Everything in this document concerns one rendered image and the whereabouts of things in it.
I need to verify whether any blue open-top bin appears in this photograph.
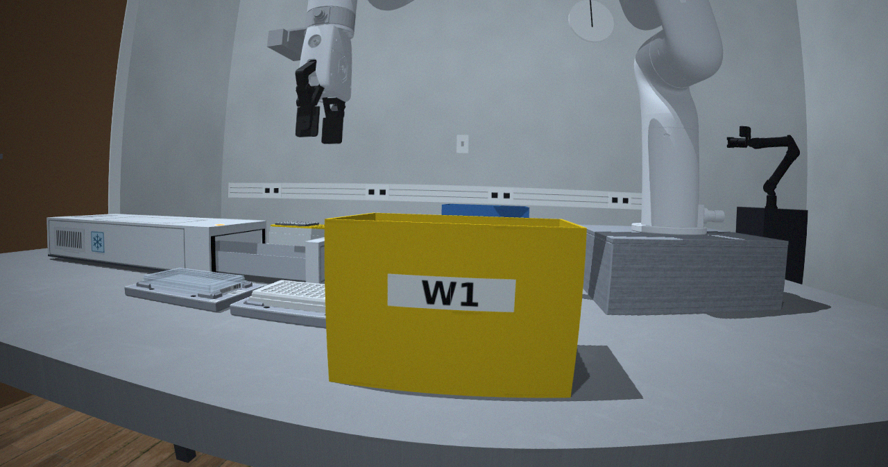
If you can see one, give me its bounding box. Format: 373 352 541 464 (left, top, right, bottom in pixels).
441 204 529 218

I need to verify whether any yellow bin labelled w1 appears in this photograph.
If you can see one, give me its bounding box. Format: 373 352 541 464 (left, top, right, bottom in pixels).
325 213 587 398

